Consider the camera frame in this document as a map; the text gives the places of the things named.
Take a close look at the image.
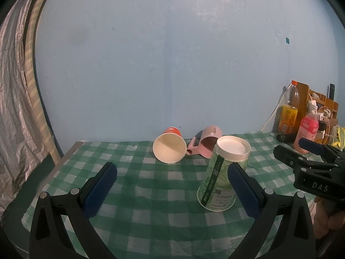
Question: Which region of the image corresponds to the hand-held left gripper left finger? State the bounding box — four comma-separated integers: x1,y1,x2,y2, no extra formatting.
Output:
29,162,118,259

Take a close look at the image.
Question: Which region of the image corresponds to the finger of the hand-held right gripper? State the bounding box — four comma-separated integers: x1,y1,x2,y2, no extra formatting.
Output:
299,137,345,164
273,145,310,174

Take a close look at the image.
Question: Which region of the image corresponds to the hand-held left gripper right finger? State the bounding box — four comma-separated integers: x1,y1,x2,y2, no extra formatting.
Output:
227,163,316,259

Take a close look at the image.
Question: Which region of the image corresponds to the red paper cup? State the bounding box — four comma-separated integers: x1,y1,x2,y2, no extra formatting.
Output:
152,126,187,164

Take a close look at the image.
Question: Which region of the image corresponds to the green leaf-print paper cup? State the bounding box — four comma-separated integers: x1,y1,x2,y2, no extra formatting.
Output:
197,136,251,211

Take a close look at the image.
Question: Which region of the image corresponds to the person's right hand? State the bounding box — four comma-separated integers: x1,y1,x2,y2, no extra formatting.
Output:
313,196,345,239

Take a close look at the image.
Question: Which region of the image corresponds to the pink plastic bottle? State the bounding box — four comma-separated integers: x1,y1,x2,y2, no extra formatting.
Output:
294,100,320,154

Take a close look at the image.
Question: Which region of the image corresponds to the yellow cloth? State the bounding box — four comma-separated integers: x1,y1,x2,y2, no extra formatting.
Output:
330,125,345,152

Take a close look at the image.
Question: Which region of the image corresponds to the white charger plug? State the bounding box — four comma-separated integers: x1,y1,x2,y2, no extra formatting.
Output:
318,107,331,123

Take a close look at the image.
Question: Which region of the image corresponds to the orange-capped drink bottle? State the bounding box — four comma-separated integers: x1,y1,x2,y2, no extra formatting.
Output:
278,80,300,135

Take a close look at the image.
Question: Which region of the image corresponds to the wooden desk organizer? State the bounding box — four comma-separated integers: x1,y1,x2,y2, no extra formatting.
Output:
298,82,339,130

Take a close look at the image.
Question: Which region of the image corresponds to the green checked tablecloth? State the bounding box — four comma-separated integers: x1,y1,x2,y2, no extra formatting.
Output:
21,132,324,254

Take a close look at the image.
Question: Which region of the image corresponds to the silver curtain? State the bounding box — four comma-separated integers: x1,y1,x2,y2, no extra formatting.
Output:
0,0,59,222

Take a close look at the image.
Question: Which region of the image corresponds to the white cable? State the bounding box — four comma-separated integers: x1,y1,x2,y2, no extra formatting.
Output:
259,84,292,133

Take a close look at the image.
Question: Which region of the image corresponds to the pink plastic cup with handle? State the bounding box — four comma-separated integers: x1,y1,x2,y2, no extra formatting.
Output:
186,125,223,158

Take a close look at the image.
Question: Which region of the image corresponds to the striped window frame strip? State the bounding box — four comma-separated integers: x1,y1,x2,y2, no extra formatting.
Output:
24,0,61,165

